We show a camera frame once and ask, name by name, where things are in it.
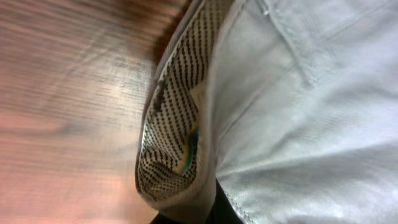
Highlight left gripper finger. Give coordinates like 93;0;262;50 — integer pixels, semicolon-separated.
150;181;243;224

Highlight grey shorts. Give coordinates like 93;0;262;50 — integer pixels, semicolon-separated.
134;0;398;224

